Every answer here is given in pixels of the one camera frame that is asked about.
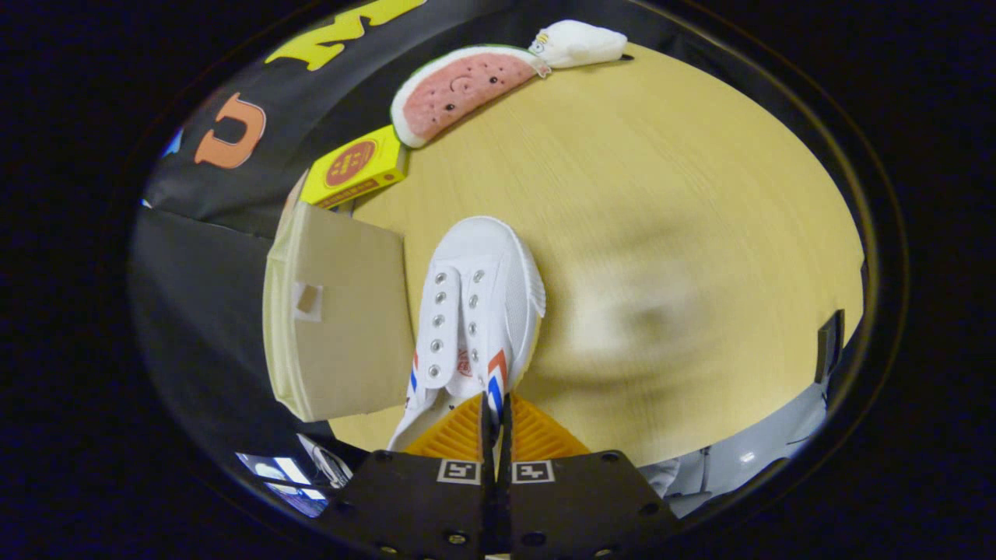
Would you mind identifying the watermelon slice plush toy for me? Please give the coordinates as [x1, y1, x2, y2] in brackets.
[390, 44, 549, 149]

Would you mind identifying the yellow book with red circle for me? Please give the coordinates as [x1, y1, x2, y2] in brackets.
[300, 124, 409, 209]

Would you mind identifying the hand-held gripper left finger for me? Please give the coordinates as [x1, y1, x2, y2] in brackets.
[315, 391, 499, 560]

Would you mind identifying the white canvas shoe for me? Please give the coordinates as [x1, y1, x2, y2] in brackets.
[387, 216, 547, 452]

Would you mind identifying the black flat object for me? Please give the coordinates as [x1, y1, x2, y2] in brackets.
[815, 310, 846, 384]

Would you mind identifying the white plush toy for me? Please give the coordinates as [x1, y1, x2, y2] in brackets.
[529, 19, 633, 71]

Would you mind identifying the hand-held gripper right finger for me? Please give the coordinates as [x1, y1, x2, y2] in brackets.
[501, 391, 682, 560]

